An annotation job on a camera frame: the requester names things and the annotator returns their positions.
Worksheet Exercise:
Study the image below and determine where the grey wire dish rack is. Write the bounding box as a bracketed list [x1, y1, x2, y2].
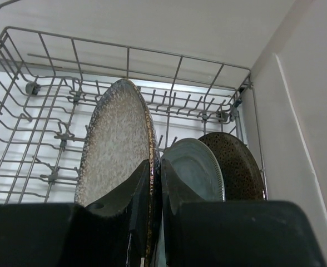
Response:
[0, 1, 255, 204]

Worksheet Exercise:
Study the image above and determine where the brown glazed round plate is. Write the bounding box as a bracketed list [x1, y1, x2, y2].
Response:
[199, 132, 266, 201]

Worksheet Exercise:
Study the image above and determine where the speckled white dark-rimmed plate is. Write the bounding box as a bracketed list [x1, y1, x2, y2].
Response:
[75, 78, 161, 266]

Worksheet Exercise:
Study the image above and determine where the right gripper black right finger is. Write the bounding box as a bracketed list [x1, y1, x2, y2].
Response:
[161, 160, 326, 266]

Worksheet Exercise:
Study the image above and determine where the blue-grey round plate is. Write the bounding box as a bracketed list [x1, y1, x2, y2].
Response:
[157, 138, 225, 266]

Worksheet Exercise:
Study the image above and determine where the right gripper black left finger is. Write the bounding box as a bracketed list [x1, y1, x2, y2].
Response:
[0, 160, 150, 266]

